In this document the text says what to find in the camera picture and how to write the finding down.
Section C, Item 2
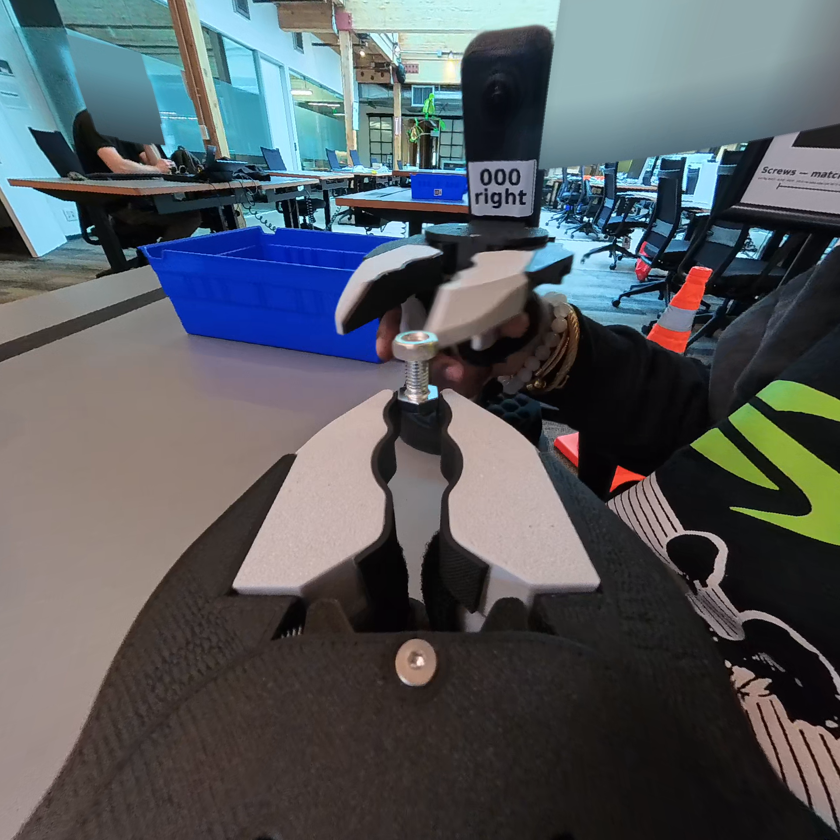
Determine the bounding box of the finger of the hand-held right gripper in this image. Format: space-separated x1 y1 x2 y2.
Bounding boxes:
423 250 536 353
335 241 450 336

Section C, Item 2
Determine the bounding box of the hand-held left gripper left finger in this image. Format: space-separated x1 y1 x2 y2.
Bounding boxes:
231 389 408 618

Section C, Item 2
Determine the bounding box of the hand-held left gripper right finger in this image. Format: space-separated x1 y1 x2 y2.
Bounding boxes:
431 389 602 618

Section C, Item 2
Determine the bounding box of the silver hex nut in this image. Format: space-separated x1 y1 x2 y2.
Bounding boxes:
392 331 442 364

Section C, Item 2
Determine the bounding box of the silver hex bolt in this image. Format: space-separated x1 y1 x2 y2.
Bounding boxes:
398 361 441 408

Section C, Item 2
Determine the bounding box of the blue plastic bin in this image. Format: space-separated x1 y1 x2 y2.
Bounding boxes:
411 171 469 204
138 227 427 364

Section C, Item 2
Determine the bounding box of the person's right forearm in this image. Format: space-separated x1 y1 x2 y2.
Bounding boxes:
558 315 736 500

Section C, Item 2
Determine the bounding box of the wooden office desk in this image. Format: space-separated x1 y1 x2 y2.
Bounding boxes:
335 187 469 237
7 171 322 270

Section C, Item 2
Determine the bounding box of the green plant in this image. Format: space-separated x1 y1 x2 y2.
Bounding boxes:
410 92 441 145

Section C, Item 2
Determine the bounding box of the small red object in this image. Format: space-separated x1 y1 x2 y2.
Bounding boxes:
554 434 644 493

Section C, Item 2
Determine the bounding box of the black round cushion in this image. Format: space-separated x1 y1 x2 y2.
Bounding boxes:
394 388 546 454

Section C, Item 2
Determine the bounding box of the orange traffic cone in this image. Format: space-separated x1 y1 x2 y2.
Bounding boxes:
646 267 714 355

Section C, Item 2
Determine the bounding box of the black printed shirt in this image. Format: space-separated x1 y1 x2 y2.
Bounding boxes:
611 243 840 828

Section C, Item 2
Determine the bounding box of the wooden pillar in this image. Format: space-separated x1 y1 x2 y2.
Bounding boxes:
168 0 227 158

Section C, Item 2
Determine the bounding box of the white desk sign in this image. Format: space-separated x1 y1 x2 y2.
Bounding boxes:
729 128 840 231

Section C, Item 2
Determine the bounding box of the white bead bracelet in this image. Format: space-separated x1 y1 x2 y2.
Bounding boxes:
499 292 572 395

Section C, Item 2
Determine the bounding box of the gold bracelet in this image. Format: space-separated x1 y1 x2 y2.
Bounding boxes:
532 305 582 395

